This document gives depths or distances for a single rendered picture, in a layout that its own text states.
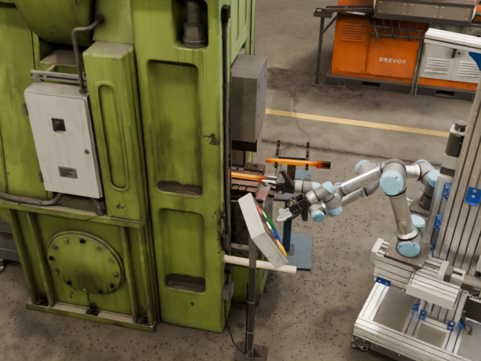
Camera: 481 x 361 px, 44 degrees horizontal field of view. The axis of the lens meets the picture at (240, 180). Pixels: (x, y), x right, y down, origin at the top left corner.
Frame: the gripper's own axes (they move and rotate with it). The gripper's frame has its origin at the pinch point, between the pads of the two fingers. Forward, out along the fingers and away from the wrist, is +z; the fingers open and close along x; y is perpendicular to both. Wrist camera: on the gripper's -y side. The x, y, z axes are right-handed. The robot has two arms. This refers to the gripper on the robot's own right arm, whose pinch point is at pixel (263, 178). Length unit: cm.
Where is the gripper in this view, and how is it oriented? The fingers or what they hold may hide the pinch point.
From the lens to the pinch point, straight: 371.4
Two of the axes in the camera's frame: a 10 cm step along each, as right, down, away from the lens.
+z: -9.8, -1.3, 1.8
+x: 2.2, -5.6, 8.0
